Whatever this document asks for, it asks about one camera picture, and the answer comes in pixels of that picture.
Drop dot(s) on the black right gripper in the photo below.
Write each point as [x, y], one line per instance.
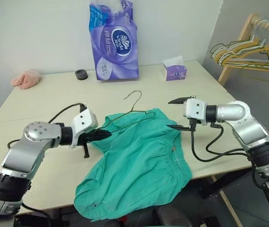
[193, 124]

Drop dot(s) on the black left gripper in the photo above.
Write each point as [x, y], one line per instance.
[90, 137]

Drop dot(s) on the green shorts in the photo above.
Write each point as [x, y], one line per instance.
[134, 170]

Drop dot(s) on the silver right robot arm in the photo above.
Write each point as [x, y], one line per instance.
[250, 127]

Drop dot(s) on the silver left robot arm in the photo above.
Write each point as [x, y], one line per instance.
[28, 151]

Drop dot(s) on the wooden hanger rack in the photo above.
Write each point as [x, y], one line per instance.
[241, 33]

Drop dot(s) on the small purple tissue box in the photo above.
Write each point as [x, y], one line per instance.
[175, 72]

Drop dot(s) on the black round cap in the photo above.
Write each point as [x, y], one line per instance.
[81, 74]

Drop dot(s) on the purple tissue roll pack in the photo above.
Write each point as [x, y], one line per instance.
[115, 47]

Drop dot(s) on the pink cloth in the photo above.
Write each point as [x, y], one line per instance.
[26, 80]

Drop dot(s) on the dark rounded shape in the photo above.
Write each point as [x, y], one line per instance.
[172, 216]

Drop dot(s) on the wooden table leg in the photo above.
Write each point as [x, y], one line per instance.
[228, 210]

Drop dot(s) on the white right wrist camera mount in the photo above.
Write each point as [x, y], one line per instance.
[195, 110]

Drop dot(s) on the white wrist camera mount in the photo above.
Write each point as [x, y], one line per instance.
[195, 110]
[84, 120]

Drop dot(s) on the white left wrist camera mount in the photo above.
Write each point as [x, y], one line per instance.
[84, 120]

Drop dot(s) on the black table frame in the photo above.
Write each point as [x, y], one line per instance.
[226, 184]

